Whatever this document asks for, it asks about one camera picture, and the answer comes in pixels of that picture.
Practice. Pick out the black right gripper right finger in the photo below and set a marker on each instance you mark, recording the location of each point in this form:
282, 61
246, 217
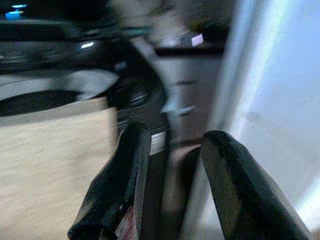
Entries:
240, 180

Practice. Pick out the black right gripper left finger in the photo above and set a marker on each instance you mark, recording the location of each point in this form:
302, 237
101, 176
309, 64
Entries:
117, 180

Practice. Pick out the beige cloth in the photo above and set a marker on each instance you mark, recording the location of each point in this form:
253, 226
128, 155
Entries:
50, 170

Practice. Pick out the dark round washer door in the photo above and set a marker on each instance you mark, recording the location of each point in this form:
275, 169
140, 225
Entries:
136, 82

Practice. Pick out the small purple label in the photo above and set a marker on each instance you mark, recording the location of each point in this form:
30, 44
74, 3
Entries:
197, 40

